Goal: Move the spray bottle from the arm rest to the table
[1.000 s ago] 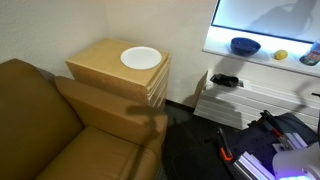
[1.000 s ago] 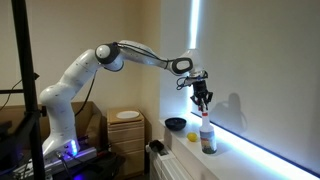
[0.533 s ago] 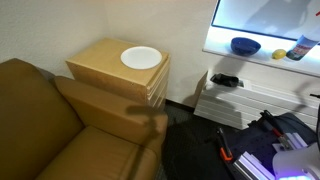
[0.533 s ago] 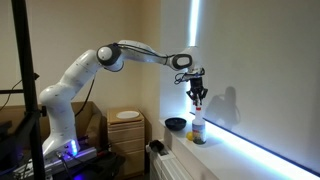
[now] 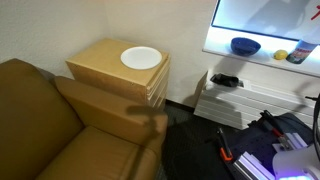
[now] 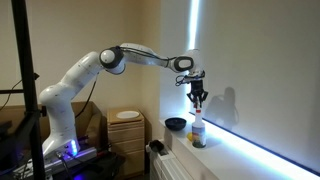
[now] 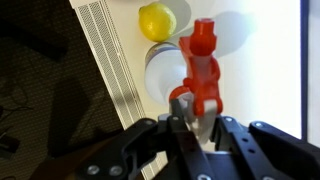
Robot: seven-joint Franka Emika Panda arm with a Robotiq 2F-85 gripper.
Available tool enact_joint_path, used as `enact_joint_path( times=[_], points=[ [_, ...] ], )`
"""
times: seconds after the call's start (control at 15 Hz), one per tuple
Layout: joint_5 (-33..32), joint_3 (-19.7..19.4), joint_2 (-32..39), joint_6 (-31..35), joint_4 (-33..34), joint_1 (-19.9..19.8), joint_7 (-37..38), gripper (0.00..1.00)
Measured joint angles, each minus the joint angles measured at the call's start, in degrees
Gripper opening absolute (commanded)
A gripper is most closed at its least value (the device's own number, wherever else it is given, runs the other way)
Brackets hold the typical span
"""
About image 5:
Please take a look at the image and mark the white spray bottle red trigger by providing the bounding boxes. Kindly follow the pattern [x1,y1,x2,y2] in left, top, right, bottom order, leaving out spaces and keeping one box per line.
[285,4,320,65]

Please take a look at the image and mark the white round plate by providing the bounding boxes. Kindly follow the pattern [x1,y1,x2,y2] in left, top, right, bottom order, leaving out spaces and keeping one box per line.
[120,45,164,71]

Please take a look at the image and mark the light wooden drawer cabinet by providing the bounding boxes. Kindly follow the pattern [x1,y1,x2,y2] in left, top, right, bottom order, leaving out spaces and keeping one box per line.
[65,37,172,112]

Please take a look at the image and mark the black crumpled object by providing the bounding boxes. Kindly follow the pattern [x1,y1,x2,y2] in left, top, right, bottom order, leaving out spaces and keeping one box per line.
[210,72,241,89]

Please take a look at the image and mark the orange black clamp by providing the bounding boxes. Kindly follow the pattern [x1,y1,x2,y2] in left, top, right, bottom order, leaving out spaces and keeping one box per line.
[216,127,235,164]

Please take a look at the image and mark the white ribbed radiator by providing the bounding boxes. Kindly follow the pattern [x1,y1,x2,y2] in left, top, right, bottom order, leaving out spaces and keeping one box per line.
[193,69,318,132]

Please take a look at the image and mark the dark blue bowl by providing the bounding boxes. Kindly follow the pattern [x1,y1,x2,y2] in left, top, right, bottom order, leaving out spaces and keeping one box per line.
[230,36,262,57]

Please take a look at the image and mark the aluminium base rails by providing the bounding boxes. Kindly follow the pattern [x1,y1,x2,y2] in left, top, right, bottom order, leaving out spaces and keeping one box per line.
[233,132,308,180]

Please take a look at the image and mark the red black clamp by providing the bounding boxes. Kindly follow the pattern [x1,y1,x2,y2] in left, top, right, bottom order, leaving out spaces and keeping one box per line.
[259,109,292,152]

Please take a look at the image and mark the yellow lemon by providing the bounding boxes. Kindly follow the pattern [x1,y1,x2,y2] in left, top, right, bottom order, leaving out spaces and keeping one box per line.
[273,49,289,61]

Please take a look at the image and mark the brown leather sofa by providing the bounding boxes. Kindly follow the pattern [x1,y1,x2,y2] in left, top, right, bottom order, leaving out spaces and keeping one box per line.
[0,58,170,180]

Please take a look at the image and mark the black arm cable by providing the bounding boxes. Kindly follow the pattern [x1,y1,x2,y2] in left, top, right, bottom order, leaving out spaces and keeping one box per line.
[304,94,320,163]

